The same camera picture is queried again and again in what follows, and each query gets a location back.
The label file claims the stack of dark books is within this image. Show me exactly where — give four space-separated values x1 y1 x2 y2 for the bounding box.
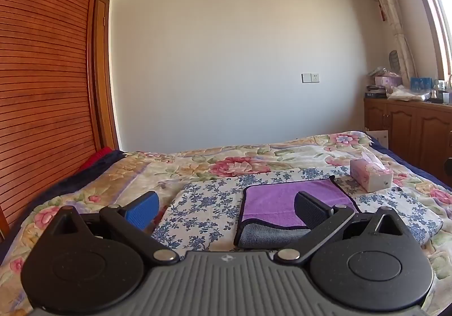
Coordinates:
365 85 388 98

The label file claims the dark blue blanket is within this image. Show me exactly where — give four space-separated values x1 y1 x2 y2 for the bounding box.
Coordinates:
0 149 126 260

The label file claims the grey feather fan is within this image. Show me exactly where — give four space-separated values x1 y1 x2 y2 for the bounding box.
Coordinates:
388 50 402 74

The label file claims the blue floral white cloth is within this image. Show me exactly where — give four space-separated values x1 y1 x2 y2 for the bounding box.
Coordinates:
152 166 444 260

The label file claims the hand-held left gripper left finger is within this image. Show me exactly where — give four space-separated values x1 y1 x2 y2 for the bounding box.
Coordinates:
43 191 180 264

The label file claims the wooden cabinet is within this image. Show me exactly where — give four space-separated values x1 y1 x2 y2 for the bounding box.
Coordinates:
364 97 452 184

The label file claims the clear plastic bag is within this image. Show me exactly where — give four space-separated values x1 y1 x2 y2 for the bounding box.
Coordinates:
386 86 430 102

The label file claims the wooden louvered wardrobe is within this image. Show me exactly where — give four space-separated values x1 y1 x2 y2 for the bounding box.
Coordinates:
0 0 119 242

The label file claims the wooden door frame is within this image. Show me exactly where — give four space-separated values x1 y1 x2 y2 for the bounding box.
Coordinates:
95 0 121 151

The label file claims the purple and grey towel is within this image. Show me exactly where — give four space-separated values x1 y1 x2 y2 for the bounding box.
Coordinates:
234 176 361 249

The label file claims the pale pink box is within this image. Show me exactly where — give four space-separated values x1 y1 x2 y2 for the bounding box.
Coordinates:
374 76 403 88

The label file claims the patterned beige curtain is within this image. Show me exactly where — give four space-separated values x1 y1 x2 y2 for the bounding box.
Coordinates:
357 0 418 81

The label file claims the blue box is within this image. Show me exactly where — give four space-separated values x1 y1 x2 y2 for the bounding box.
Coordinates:
410 77 433 91

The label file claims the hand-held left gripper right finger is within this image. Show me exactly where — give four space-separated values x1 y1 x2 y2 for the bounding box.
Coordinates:
273 191 412 265

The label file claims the pink tissue box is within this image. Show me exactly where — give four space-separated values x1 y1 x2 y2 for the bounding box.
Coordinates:
349 149 394 193

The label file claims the red cloth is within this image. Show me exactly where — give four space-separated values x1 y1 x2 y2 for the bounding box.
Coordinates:
77 147 114 172

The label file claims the wooden window frame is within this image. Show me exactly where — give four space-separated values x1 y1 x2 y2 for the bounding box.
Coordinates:
403 0 452 81

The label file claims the floral bedspread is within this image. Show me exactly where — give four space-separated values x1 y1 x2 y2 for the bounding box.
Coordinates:
0 130 452 316

